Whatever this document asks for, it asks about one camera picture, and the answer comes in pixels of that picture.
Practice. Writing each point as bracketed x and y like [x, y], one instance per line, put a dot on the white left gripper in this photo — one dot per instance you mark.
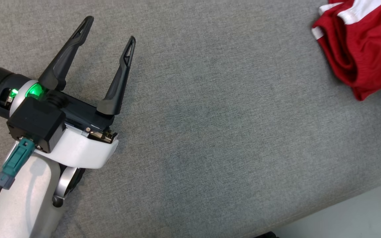
[88, 152]

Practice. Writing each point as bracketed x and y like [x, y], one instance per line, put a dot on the red white basketball shorts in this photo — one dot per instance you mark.
[365, 49]

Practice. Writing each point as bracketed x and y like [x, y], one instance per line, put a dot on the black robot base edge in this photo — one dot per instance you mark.
[266, 235]

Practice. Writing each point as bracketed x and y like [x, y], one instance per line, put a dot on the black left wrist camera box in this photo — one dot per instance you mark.
[35, 122]

